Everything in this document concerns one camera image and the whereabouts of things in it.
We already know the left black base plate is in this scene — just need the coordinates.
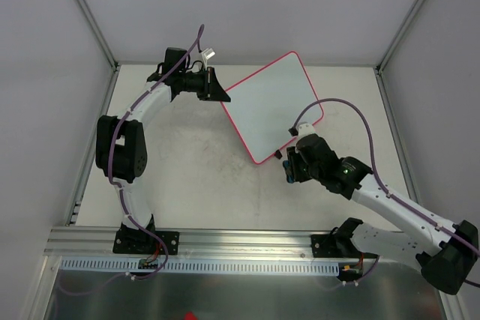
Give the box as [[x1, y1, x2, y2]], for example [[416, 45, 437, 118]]
[[112, 226, 180, 256]]

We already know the aluminium frame post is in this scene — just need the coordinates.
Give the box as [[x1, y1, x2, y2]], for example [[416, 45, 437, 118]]
[[375, 0, 428, 74], [74, 0, 119, 69]]

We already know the pink framed whiteboard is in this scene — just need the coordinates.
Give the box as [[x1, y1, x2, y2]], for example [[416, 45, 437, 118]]
[[222, 51, 319, 165]]

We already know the aluminium frame post right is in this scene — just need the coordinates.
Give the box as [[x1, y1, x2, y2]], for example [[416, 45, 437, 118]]
[[375, 0, 428, 74]]

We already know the aluminium frame post left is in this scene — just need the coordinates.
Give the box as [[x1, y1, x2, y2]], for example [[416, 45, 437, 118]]
[[74, 0, 119, 69]]

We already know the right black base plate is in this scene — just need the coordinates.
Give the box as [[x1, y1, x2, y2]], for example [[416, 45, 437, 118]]
[[310, 234, 361, 260]]

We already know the slotted white cable duct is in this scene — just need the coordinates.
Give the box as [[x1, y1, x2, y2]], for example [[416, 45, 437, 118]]
[[59, 256, 341, 277]]

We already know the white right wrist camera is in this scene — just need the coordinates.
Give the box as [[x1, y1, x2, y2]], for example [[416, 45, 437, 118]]
[[296, 122, 317, 139]]

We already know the red object at bottom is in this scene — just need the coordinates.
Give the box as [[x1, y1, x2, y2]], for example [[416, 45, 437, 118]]
[[184, 312, 198, 320]]

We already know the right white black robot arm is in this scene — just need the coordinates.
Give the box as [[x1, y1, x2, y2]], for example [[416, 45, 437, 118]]
[[283, 124, 479, 295]]

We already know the blue whiteboard eraser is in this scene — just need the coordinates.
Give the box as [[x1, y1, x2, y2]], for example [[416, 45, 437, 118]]
[[282, 160, 295, 184]]

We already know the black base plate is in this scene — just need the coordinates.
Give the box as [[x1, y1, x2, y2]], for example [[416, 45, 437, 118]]
[[310, 234, 361, 260], [112, 226, 180, 256]]

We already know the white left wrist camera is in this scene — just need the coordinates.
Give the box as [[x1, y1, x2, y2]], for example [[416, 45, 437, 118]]
[[200, 48, 215, 64]]

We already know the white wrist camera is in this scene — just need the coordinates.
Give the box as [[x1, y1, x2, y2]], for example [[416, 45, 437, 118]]
[[296, 122, 317, 139], [200, 48, 215, 64]]

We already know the aluminium mounting rail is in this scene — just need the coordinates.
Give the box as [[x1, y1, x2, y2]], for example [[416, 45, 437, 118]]
[[43, 225, 450, 263]]

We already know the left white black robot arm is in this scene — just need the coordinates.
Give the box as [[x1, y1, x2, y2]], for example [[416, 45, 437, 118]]
[[95, 47, 230, 257]]

